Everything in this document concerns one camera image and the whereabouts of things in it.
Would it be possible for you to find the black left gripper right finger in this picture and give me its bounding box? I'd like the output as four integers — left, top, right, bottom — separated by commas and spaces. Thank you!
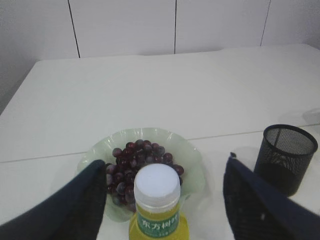
223, 152, 320, 240

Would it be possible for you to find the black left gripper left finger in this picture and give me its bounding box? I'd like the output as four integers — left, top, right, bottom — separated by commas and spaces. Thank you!
0, 160, 107, 240

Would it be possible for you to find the purple artificial grape bunch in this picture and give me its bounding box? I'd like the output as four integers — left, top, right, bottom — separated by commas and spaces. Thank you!
105, 139, 184, 212

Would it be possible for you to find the yellow tea bottle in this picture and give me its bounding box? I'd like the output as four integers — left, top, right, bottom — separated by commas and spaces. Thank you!
128, 163, 190, 240

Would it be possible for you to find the black mesh pen holder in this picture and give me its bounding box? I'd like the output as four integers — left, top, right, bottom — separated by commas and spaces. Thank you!
253, 124, 318, 197

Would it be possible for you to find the green wavy glass plate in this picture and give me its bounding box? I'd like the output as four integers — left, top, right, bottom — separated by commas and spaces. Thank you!
76, 128, 206, 223

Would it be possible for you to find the green plastic woven basket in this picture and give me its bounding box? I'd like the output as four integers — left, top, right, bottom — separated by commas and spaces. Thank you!
302, 107, 320, 125

